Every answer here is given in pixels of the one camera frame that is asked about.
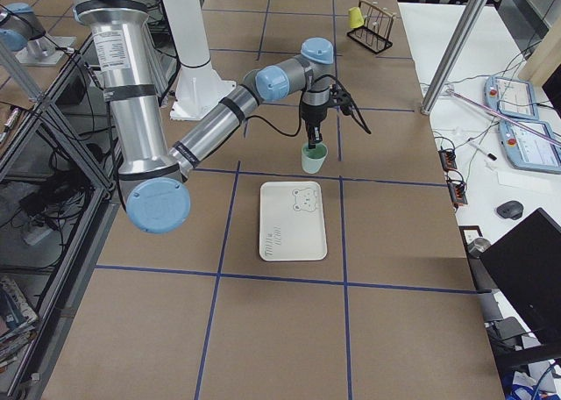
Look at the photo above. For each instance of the black laptop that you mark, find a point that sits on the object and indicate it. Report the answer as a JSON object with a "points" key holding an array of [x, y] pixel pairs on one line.
{"points": [[525, 266]]}

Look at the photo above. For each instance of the white camera mast base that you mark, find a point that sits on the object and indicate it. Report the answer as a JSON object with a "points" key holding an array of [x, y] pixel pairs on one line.
{"points": [[199, 87]]}

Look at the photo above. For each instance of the steel cylinder weight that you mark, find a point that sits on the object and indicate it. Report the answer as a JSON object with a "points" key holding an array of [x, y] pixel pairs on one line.
{"points": [[477, 247]]}

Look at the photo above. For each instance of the cream bear tray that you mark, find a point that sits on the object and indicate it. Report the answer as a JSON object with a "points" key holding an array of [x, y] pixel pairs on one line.
{"points": [[291, 222]]}

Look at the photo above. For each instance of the black marker pen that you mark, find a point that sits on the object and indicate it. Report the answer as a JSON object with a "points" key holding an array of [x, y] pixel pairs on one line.
{"points": [[479, 148]]}

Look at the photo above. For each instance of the pale green plastic cup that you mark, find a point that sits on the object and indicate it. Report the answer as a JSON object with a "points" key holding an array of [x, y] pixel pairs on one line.
{"points": [[312, 159]]}

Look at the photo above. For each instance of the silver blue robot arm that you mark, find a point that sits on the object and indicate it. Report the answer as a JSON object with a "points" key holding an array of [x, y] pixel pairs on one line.
{"points": [[151, 176]]}

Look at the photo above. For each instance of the yellow plastic cup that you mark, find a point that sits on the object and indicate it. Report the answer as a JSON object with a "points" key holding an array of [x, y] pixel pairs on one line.
{"points": [[355, 18]]}

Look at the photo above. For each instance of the stack of magazines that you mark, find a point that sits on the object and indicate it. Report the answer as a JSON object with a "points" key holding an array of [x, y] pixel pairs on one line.
{"points": [[18, 321]]}

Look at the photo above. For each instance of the lower power adapter box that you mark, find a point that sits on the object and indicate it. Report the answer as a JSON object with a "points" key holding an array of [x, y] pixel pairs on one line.
{"points": [[457, 192]]}

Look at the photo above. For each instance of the lower teach pendant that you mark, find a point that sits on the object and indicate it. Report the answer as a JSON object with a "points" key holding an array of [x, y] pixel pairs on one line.
{"points": [[526, 150]]}

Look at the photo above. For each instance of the upper power adapter box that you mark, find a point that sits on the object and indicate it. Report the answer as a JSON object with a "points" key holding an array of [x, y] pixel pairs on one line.
{"points": [[448, 159]]}

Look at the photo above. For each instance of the aluminium frame post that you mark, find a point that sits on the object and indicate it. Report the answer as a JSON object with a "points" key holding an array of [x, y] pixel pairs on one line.
{"points": [[458, 39]]}

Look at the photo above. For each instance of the upper teach pendant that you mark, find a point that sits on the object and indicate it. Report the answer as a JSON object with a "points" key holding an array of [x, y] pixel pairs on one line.
{"points": [[511, 97]]}

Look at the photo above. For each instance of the power adapter box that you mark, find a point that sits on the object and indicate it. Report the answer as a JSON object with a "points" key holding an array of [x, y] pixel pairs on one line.
{"points": [[457, 192], [448, 159]]}

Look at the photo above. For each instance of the black computer mouse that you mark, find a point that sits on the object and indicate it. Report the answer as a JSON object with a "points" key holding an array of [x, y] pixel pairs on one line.
{"points": [[510, 210]]}

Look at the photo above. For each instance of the black wire cup rack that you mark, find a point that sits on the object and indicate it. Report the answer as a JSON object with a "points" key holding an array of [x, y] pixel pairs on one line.
{"points": [[375, 34]]}

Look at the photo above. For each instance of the second grey robot base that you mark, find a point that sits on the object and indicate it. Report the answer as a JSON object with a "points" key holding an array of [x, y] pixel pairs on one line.
{"points": [[27, 38]]}

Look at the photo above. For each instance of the teach pendant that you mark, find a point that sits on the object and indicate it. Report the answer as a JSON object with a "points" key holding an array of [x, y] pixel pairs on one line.
{"points": [[526, 150], [511, 97]]}

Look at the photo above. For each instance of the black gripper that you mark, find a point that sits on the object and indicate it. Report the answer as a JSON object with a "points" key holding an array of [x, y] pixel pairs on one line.
{"points": [[314, 114]]}

